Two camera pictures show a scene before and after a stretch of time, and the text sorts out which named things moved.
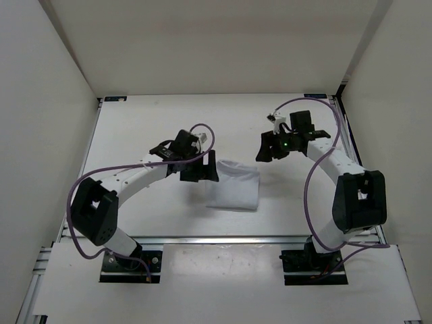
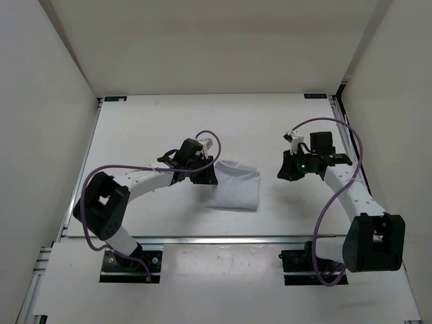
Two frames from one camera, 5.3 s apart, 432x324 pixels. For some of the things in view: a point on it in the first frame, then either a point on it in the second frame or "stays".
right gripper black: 265,154 to 287,171
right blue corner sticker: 316,96 stays
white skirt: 237,187 stays
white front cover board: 227,281 stays
